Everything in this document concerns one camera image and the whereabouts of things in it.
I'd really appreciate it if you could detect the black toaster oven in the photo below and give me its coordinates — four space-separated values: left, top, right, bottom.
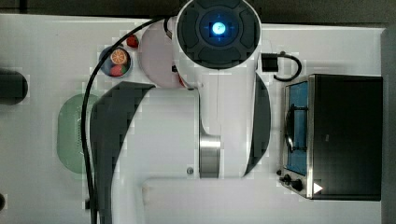
277 74 383 201

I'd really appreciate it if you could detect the toy watermelon slice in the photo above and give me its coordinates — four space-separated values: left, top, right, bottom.
110 64 128 77

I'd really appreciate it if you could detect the toy strawberry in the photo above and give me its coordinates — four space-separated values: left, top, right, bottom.
126 35 139 49

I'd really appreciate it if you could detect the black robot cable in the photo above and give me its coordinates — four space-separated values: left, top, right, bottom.
80 16 173 224

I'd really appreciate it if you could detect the black clamp with cable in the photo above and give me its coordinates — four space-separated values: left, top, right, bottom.
261 51 303 82

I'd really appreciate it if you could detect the blue bowl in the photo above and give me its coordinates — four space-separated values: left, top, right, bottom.
101 47 133 77

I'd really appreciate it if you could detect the green strainer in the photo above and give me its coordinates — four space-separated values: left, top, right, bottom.
57 94 85 175

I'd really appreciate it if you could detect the pink plate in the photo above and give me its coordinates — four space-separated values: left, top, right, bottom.
138 20 183 89

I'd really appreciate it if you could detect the toy orange slice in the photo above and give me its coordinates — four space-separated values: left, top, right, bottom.
110 49 128 65

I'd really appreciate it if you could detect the black cylinder post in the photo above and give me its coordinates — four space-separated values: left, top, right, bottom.
0 193 6 211
0 69 28 105

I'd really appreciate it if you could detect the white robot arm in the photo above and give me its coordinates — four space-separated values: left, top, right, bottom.
89 0 271 224

